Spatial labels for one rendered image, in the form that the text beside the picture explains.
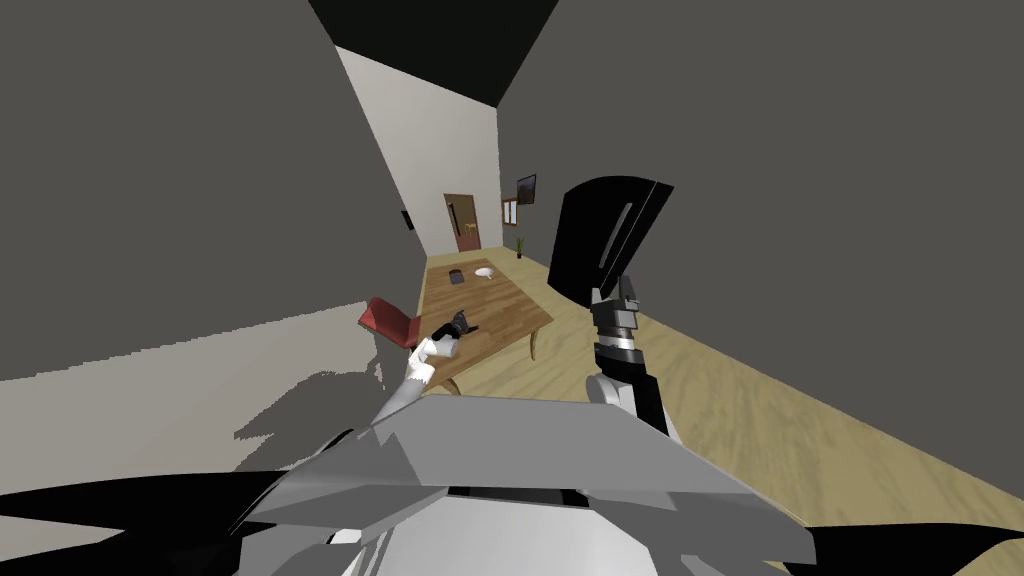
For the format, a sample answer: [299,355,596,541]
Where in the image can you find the red chair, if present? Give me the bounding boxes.
[356,296,424,352]

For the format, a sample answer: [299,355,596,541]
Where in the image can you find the brown door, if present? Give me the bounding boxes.
[443,191,483,256]

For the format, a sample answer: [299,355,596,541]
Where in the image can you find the wooden table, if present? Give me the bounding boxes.
[415,257,557,398]

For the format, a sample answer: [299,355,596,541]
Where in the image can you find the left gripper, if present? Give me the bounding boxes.
[431,310,481,342]

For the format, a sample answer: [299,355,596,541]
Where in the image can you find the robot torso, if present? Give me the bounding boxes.
[230,395,819,576]

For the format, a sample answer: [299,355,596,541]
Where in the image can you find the black fridge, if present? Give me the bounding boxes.
[547,175,676,310]

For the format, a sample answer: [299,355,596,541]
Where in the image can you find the grey fridge handle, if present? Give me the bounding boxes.
[599,202,636,272]

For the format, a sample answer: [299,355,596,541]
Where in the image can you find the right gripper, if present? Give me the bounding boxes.
[590,275,641,318]

